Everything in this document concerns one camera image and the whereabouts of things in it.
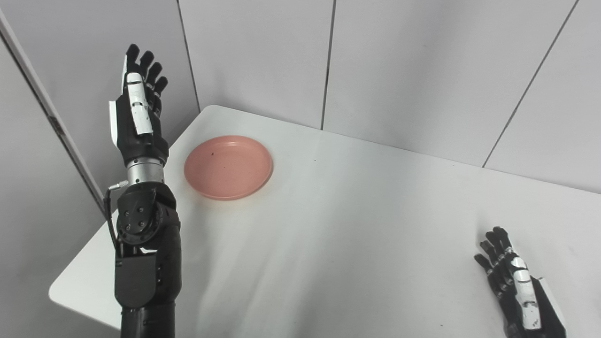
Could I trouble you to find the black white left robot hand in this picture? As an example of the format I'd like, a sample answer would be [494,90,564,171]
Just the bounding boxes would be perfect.
[109,44,170,168]

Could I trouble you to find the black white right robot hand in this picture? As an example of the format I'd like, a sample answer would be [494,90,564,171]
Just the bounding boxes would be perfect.
[474,226,568,338]

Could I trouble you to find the pink round plate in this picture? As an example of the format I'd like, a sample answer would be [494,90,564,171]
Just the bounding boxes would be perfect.
[184,135,274,201]

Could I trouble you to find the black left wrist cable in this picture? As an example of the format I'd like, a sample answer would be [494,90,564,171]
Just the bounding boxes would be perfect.
[104,180,130,256]

